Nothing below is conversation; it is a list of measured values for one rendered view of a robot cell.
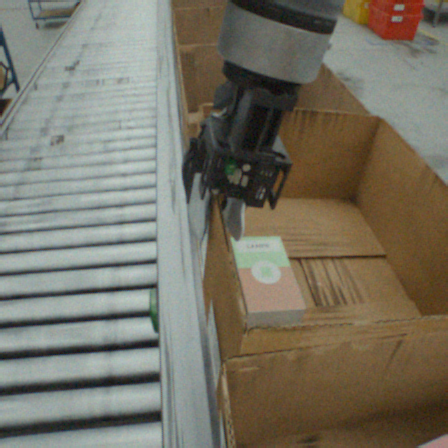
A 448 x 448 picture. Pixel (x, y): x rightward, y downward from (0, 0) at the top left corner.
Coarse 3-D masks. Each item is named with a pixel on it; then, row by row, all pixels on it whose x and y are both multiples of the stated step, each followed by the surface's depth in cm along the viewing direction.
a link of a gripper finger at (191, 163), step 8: (192, 144) 42; (192, 152) 42; (184, 160) 42; (192, 160) 42; (200, 160) 42; (184, 168) 43; (192, 168) 43; (200, 168) 43; (184, 176) 44; (192, 176) 43; (184, 184) 45; (192, 184) 44
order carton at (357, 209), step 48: (288, 144) 66; (336, 144) 67; (384, 144) 64; (288, 192) 71; (336, 192) 73; (384, 192) 64; (432, 192) 52; (288, 240) 63; (336, 240) 64; (384, 240) 64; (432, 240) 52; (336, 288) 57; (384, 288) 58; (432, 288) 52; (240, 336) 31; (288, 336) 31; (336, 336) 32; (384, 336) 33
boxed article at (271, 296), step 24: (240, 240) 57; (264, 240) 58; (240, 264) 54; (264, 264) 54; (288, 264) 55; (240, 288) 52; (264, 288) 51; (288, 288) 51; (264, 312) 48; (288, 312) 49
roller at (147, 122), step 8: (120, 120) 130; (128, 120) 129; (136, 120) 129; (144, 120) 130; (152, 120) 130; (32, 128) 127; (40, 128) 127; (48, 128) 127; (56, 128) 127; (64, 128) 127; (72, 128) 127; (80, 128) 127; (88, 128) 127; (96, 128) 128; (104, 128) 128; (112, 128) 128; (120, 128) 128; (128, 128) 129; (8, 136) 125; (16, 136) 125; (24, 136) 125; (32, 136) 126; (40, 136) 126
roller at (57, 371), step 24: (24, 360) 65; (48, 360) 65; (72, 360) 65; (96, 360) 65; (120, 360) 65; (144, 360) 65; (0, 384) 63; (24, 384) 63; (48, 384) 64; (72, 384) 64
